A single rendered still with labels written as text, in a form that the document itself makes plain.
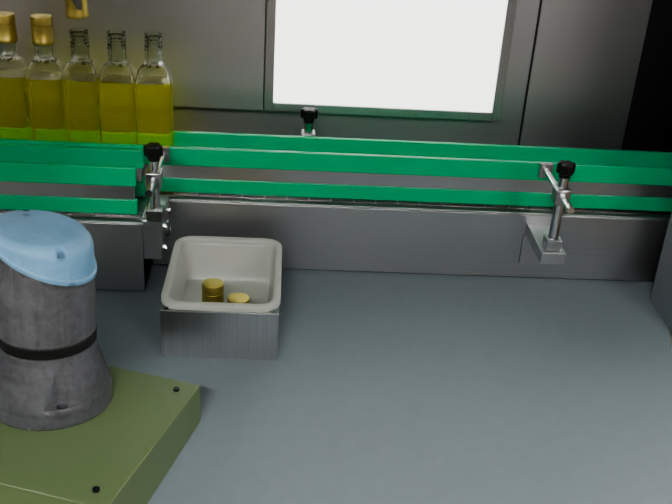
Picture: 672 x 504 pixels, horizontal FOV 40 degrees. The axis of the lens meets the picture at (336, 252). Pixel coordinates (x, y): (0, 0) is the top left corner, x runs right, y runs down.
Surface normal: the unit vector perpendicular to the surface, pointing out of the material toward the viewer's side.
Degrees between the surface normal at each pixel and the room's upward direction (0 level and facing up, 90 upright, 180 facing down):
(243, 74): 90
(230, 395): 0
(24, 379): 69
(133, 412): 4
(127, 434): 4
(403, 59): 90
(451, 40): 90
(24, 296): 86
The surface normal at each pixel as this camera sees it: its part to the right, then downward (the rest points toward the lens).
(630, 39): 0.04, 0.46
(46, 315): 0.28, 0.40
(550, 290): 0.06, -0.89
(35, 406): 0.06, 0.11
